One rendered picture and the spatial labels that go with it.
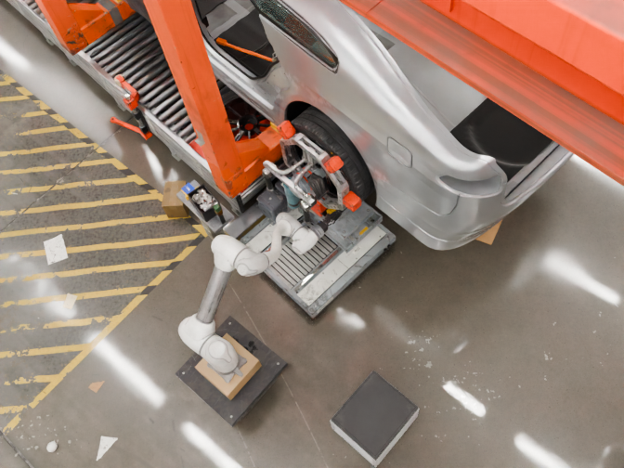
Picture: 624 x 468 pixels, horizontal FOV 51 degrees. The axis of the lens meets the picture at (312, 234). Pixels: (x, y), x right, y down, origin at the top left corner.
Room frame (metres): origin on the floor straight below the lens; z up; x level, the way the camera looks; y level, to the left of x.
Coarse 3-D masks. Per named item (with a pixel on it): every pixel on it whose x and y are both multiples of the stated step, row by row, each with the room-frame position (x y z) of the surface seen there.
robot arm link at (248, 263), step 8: (248, 248) 1.73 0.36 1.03; (240, 256) 1.67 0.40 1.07; (248, 256) 1.66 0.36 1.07; (256, 256) 1.67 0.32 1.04; (264, 256) 1.68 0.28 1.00; (240, 264) 1.62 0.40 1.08; (248, 264) 1.61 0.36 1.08; (256, 264) 1.62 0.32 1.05; (264, 264) 1.63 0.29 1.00; (240, 272) 1.58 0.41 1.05; (248, 272) 1.58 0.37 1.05; (256, 272) 1.59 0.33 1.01
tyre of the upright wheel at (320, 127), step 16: (304, 112) 2.55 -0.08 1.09; (320, 112) 2.48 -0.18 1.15; (304, 128) 2.39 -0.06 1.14; (320, 128) 2.34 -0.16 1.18; (336, 128) 2.33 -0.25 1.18; (320, 144) 2.28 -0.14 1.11; (336, 144) 2.23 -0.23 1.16; (352, 144) 2.23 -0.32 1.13; (352, 160) 2.15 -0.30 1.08; (352, 176) 2.08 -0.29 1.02; (368, 176) 2.11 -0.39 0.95; (368, 192) 2.08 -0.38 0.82
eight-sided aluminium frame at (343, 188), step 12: (288, 144) 2.40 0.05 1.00; (300, 144) 2.30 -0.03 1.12; (312, 144) 2.29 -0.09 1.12; (288, 156) 2.45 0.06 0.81; (312, 156) 2.22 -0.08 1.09; (324, 156) 2.19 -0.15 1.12; (300, 168) 2.43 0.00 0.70; (324, 168) 2.14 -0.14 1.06; (336, 180) 2.08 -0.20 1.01; (312, 192) 2.28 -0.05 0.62; (324, 204) 2.17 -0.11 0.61; (336, 204) 2.09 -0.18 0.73
